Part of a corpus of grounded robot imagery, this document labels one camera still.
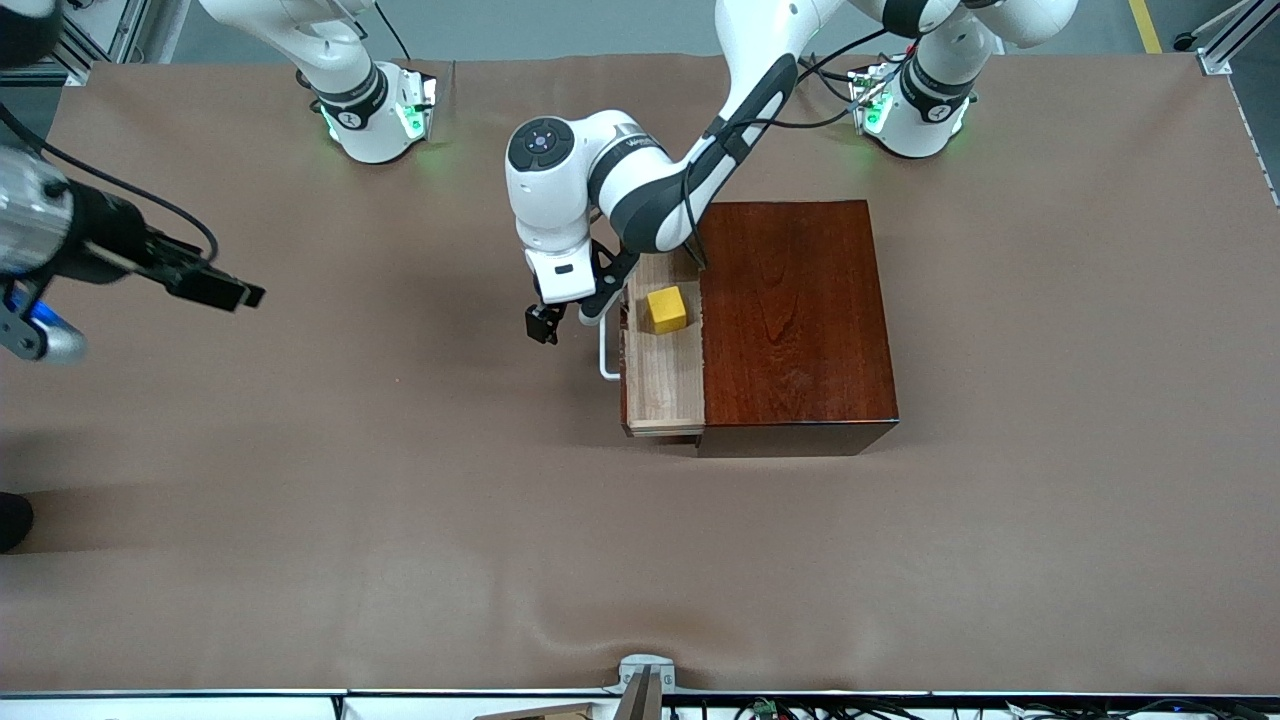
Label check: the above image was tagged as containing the yellow cube block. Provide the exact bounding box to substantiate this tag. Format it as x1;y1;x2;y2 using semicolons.
646;285;690;336

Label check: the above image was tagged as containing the light wood drawer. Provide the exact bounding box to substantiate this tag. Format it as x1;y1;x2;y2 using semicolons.
618;240;707;439

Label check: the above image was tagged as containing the brown table cover cloth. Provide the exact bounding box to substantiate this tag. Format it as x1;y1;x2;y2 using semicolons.
0;52;1280;697

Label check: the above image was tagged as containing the dark brown wooden cabinet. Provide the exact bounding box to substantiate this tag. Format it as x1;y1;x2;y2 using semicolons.
695;200;899;459

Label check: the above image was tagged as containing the black round object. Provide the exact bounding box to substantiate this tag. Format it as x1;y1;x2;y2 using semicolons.
0;492;34;553

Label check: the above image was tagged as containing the brown cardboard piece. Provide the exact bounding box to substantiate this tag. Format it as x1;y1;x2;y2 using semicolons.
472;702;601;720

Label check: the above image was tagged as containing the aluminium frame profile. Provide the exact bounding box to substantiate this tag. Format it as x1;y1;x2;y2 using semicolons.
50;0;176;87
1175;0;1280;77

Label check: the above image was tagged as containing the black base power cable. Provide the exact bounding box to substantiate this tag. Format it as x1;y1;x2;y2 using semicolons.
375;0;413;61
815;55;881;106

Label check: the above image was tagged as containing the grey metal bracket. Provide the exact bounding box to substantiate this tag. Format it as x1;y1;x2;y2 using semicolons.
603;654;678;720

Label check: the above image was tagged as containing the white table frame rail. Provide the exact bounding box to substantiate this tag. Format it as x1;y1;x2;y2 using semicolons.
0;689;1280;720

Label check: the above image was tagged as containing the black cable bundle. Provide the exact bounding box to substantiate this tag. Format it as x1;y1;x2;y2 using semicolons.
660;697;1280;720

